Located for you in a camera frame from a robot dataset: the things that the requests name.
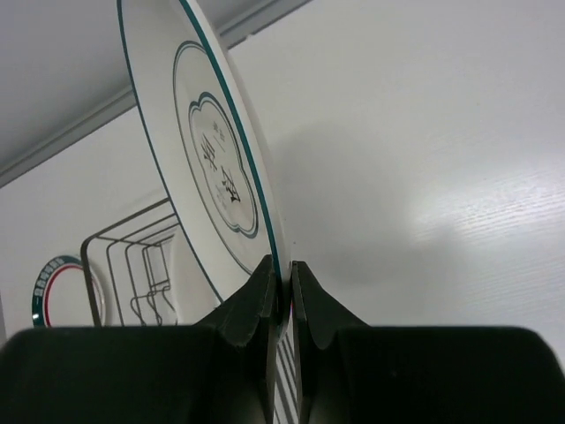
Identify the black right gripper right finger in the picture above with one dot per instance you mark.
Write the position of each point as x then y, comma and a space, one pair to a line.
351, 372

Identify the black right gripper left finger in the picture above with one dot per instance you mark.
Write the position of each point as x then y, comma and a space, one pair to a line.
218, 370

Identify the green red rimmed plate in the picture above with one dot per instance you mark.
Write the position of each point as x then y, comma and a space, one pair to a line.
60, 296

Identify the white plate with flower motif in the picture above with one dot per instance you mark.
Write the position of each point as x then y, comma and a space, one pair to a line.
207, 144

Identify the metal wire dish rack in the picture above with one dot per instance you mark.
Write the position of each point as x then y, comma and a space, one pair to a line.
140, 271

